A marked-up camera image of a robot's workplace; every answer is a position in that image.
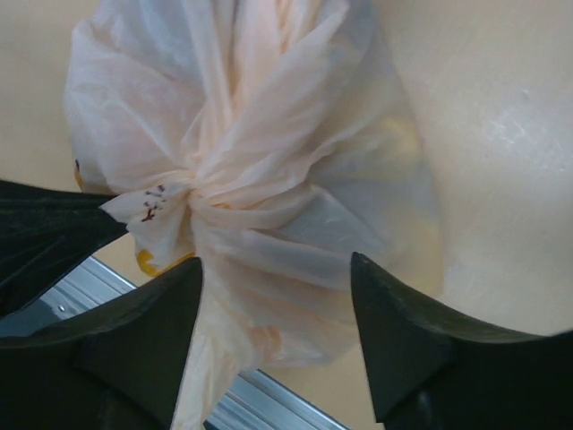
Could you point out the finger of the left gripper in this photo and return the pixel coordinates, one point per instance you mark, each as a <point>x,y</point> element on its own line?
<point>45,234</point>

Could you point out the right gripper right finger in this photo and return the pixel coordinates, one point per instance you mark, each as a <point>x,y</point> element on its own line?
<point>429,366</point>

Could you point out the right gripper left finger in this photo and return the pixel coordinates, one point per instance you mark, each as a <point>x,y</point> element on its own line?
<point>112,349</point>

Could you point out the orange printed plastic bag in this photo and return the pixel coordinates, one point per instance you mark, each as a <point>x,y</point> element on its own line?
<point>269,139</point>

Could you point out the aluminium front rail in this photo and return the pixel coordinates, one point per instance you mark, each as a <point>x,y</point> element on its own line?
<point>179,349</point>

